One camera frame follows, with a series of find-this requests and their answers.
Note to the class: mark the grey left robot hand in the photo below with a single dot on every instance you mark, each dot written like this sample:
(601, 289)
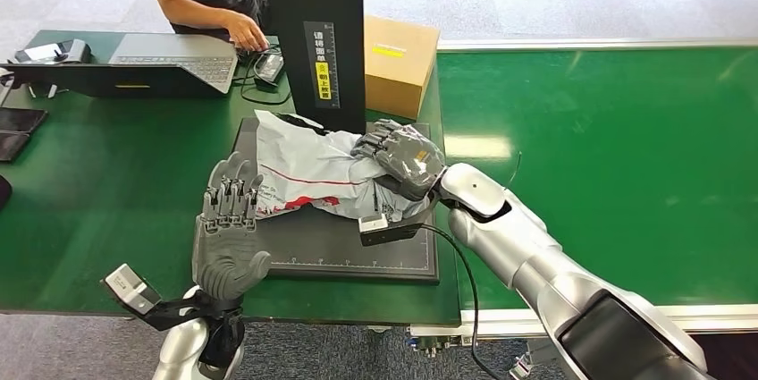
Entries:
(225, 259)

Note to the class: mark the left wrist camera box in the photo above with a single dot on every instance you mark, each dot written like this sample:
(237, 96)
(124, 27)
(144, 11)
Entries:
(127, 288)

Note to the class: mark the grey handheld device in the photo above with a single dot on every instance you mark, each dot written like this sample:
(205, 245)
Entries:
(71, 51)

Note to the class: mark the metal conveyor fitting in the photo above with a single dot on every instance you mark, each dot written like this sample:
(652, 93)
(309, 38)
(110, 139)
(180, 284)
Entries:
(521, 368)
(438, 345)

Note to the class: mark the white courier bag red print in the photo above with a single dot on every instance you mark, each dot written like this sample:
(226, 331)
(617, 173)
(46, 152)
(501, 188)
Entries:
(314, 164)

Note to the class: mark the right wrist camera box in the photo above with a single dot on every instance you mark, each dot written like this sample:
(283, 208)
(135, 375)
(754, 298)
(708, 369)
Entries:
(385, 232)

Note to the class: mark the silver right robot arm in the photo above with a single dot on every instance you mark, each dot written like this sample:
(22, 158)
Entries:
(533, 247)

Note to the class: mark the black rounded object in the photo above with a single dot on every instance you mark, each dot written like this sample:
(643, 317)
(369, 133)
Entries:
(3, 192)

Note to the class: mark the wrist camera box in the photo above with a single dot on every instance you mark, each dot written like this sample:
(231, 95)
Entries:
(127, 288)
(385, 232)

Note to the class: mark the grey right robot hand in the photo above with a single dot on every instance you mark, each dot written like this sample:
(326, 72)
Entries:
(408, 158)

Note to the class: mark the green conveyor belt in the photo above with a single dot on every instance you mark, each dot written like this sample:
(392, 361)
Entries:
(651, 158)

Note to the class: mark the brown cardboard delivery box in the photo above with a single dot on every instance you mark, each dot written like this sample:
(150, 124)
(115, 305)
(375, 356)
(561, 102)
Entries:
(397, 81)

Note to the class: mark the grey laptop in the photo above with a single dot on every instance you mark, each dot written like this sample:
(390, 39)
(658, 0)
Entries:
(177, 48)

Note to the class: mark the black inbound scanner machine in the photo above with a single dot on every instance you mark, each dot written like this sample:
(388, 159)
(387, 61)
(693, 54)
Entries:
(331, 10)

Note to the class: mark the person's right forearm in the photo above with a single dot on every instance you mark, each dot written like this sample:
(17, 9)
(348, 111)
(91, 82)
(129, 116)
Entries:
(189, 7)

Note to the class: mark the black power adapter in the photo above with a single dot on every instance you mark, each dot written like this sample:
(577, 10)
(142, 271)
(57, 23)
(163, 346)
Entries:
(269, 66)

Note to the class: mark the person's right hand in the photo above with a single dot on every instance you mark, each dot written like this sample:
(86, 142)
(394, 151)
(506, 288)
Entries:
(249, 31)

